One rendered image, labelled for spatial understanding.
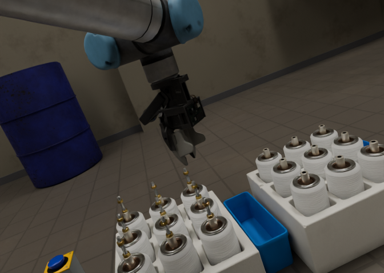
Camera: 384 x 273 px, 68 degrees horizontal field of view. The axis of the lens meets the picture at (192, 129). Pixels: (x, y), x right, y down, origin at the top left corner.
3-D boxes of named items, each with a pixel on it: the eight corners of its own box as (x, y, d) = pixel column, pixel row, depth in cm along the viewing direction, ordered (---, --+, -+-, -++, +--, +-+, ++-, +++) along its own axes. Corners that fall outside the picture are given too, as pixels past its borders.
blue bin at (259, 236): (298, 263, 87) (290, 231, 84) (267, 278, 85) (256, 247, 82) (254, 215, 116) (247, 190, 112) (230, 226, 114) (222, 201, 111)
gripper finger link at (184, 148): (195, 169, 65) (185, 131, 63) (175, 169, 68) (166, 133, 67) (202, 164, 67) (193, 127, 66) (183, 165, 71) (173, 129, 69)
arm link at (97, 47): (112, 13, 45) (154, 8, 53) (73, 35, 51) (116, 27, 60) (131, 62, 47) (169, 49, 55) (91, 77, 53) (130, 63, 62)
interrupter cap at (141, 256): (147, 251, 77) (146, 249, 76) (144, 272, 69) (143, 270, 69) (120, 259, 77) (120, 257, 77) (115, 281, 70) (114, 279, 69)
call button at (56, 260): (64, 268, 71) (61, 261, 71) (49, 274, 71) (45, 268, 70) (67, 257, 75) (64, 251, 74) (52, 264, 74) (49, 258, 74)
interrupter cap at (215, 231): (195, 232, 77) (195, 229, 77) (213, 215, 82) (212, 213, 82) (215, 239, 72) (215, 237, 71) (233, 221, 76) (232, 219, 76)
